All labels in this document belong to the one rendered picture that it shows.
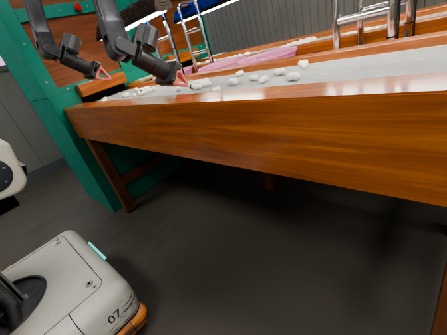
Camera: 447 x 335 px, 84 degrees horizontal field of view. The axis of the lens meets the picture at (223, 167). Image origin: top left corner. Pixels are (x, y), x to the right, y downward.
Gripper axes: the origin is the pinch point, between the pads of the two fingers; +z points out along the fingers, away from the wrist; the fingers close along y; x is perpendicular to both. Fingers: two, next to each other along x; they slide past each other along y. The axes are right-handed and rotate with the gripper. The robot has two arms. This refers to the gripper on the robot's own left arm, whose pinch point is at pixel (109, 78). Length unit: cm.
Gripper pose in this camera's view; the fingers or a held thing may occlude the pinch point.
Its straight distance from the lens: 135.2
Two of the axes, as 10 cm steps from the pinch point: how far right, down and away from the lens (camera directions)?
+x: -2.3, 9.7, -0.4
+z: 6.4, 1.8, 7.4
